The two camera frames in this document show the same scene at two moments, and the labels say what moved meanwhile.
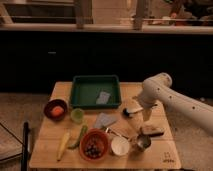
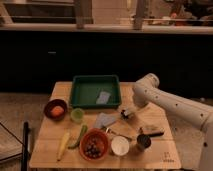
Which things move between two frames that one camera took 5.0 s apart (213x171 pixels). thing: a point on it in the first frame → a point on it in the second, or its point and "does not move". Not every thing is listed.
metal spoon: (116, 133) does not move
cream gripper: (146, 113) → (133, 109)
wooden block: (151, 130) does not move
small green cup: (77, 115) does not move
